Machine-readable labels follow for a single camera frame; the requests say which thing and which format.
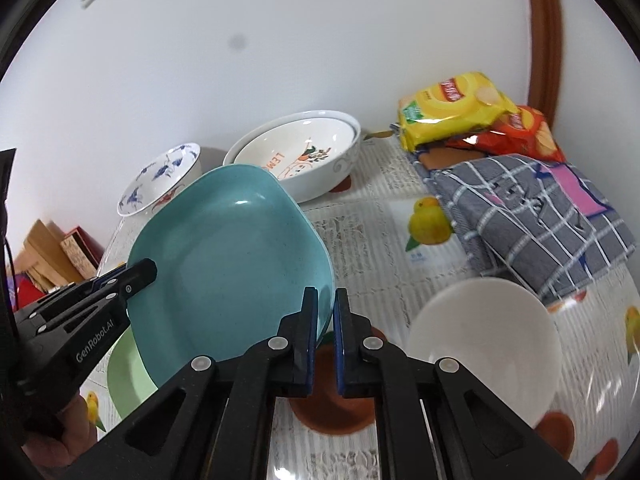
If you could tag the grey checked cloth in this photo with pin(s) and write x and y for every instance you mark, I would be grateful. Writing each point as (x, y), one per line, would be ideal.
(530, 220)

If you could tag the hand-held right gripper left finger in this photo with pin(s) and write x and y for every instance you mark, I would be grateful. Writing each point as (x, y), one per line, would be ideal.
(310, 370)

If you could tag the light wooden box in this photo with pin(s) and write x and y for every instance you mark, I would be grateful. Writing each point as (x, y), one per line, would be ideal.
(42, 250)

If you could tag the yellow chip bag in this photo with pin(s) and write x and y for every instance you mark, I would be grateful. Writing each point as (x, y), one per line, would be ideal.
(450, 110)

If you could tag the teal square plate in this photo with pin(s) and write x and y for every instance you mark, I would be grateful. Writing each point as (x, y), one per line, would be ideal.
(225, 260)

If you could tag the white bowl with orange print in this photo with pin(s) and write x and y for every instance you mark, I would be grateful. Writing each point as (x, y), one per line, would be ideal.
(290, 147)

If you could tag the patterned red-edged box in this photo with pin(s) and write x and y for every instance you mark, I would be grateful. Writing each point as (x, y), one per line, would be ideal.
(80, 252)

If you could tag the fruit printed tablecloth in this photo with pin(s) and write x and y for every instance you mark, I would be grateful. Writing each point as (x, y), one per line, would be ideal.
(370, 270)

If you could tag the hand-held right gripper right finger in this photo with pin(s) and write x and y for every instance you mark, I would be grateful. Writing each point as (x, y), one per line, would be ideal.
(341, 360)

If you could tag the red paper bag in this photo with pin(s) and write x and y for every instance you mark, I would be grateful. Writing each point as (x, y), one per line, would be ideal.
(27, 295)

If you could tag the plain white bowl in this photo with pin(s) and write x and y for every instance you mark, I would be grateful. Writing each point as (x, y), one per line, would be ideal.
(480, 340)

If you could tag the person's left hand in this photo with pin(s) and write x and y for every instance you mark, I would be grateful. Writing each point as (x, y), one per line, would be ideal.
(60, 435)

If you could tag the blue floral white bowl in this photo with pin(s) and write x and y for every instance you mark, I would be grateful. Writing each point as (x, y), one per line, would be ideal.
(155, 175)

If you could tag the red chip bag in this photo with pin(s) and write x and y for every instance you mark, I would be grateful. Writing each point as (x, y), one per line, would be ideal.
(530, 135)

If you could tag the brown wooden door frame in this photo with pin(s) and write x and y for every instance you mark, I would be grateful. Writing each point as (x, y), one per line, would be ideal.
(542, 35)

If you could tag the light green plate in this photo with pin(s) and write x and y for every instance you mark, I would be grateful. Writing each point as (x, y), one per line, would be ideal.
(130, 380)

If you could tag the brown round plate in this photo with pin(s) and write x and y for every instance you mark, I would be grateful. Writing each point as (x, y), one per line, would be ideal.
(330, 412)

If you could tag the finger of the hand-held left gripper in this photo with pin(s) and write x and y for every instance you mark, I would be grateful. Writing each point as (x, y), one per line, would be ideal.
(137, 277)
(107, 278)

